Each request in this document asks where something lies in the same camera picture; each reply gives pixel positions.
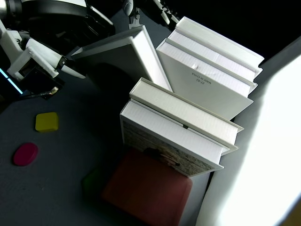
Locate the reddish brown box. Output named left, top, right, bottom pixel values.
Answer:
left=101, top=148, right=194, bottom=226

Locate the plain white hardcover book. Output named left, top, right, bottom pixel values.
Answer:
left=168, top=16, right=265, bottom=81

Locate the grey table cloth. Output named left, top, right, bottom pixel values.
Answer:
left=0, top=9, right=207, bottom=226

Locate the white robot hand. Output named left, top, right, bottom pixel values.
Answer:
left=22, top=0, right=116, bottom=80
left=123, top=0, right=181, bottom=25

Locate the green block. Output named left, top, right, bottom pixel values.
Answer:
left=81, top=167, right=109, bottom=201

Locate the white book rack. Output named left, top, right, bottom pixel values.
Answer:
left=188, top=35, right=301, bottom=226

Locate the white book, Made in China print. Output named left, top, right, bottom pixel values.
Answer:
left=155, top=37, right=259, bottom=121

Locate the cream-edged hardcover book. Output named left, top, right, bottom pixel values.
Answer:
left=129, top=77, right=245, bottom=155

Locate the yellow square block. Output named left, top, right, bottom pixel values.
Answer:
left=35, top=112, right=59, bottom=133

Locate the magenta oval block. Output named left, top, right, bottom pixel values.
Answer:
left=13, top=142, right=39, bottom=167

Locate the white post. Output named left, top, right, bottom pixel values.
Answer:
left=0, top=20, right=17, bottom=62

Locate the white book with photo cover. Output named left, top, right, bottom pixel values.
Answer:
left=119, top=98, right=224, bottom=178

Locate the grey-white book with small photo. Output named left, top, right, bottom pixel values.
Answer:
left=70, top=24, right=174, bottom=92

